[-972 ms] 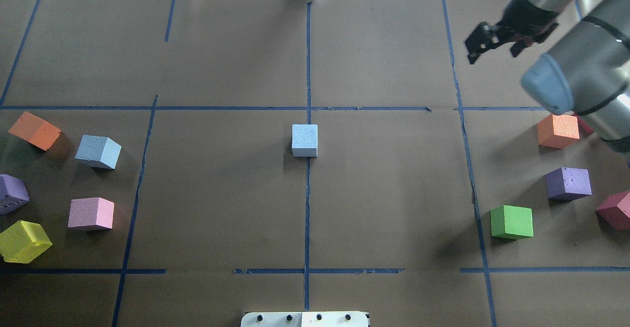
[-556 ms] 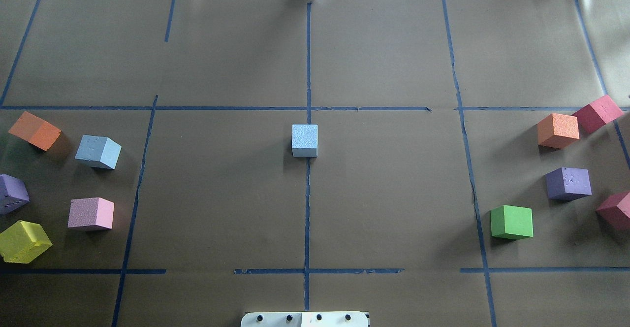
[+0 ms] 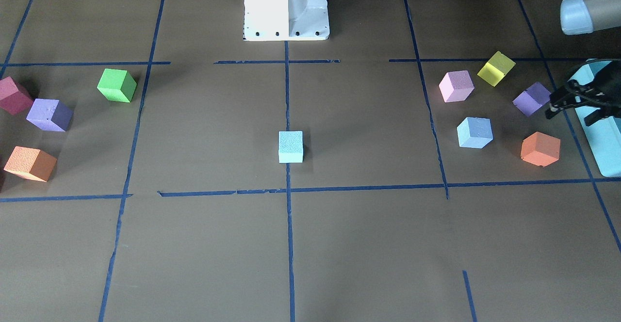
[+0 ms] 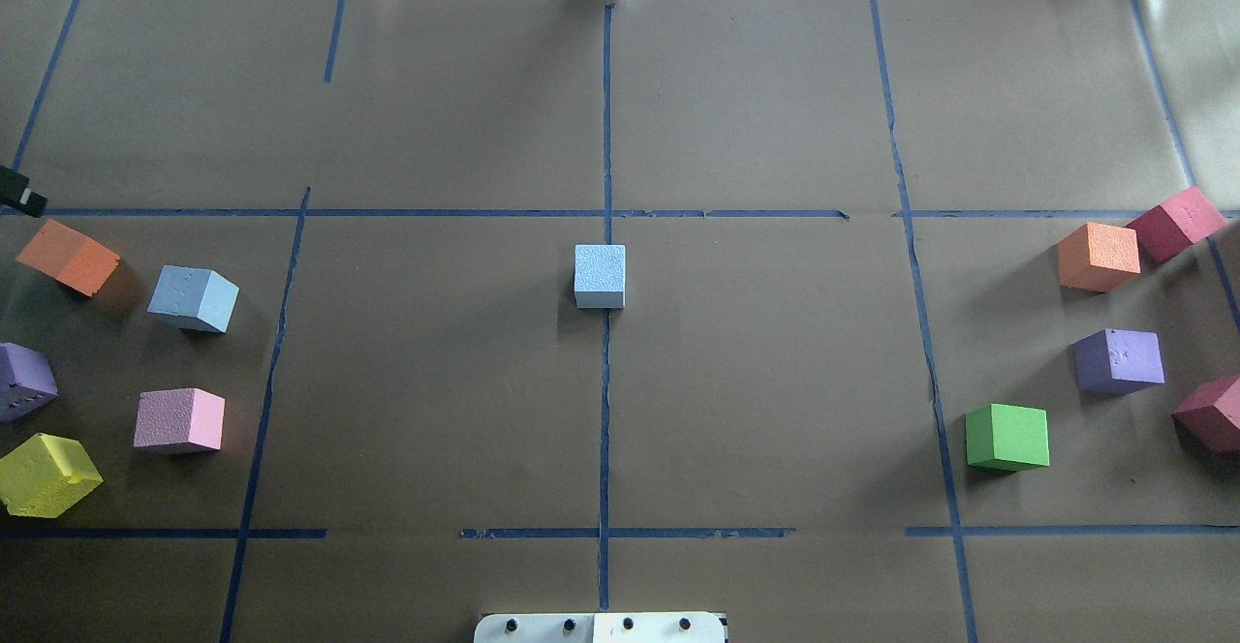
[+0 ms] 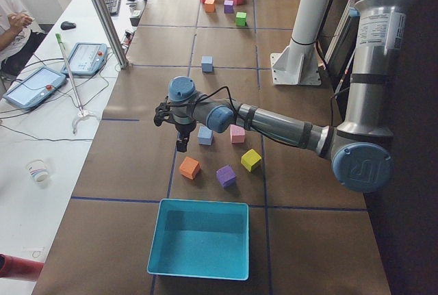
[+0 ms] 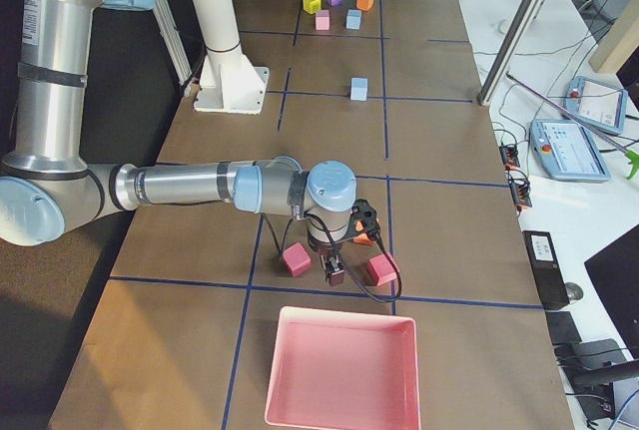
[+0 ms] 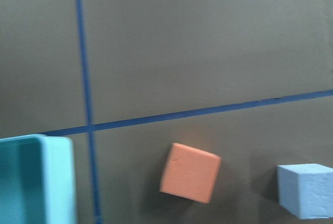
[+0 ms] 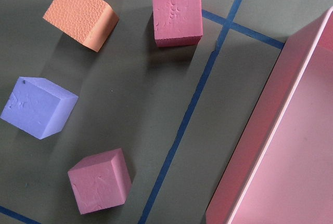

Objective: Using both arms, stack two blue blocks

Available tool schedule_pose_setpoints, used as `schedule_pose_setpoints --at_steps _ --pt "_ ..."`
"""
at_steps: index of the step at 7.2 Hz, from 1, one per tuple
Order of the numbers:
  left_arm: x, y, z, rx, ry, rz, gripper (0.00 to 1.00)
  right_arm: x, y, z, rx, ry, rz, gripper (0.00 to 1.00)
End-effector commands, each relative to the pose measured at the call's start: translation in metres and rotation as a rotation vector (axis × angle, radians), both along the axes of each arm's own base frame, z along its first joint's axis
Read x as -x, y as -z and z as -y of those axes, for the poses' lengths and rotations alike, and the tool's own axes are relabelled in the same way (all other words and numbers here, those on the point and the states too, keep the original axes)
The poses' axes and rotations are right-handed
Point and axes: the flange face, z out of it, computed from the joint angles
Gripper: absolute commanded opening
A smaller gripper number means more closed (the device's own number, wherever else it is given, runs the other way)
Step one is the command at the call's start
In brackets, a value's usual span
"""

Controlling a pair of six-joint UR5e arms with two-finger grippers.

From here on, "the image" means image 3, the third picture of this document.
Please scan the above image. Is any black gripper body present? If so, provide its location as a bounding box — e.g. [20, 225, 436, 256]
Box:
[565, 59, 621, 114]

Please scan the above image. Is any crimson foam block near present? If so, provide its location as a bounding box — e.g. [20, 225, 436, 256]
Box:
[0, 77, 34, 115]

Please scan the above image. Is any teal plastic bin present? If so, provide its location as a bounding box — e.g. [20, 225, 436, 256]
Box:
[570, 59, 621, 177]

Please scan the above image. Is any orange foam block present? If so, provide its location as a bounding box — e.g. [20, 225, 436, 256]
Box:
[4, 146, 57, 182]
[520, 132, 561, 167]

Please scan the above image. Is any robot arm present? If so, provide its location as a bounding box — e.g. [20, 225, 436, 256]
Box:
[545, 0, 621, 126]

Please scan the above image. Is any purple foam block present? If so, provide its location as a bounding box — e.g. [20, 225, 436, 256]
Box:
[512, 82, 552, 117]
[26, 98, 73, 132]

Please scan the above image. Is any yellow foam block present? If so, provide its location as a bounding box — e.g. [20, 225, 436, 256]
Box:
[477, 51, 515, 86]

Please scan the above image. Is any light blue block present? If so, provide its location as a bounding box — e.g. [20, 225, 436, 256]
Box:
[457, 117, 494, 149]
[278, 130, 304, 163]

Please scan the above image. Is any pink foam block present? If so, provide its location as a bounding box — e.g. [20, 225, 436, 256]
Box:
[439, 70, 475, 103]

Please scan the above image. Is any green foam block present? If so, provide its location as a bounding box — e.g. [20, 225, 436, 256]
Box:
[96, 68, 137, 103]

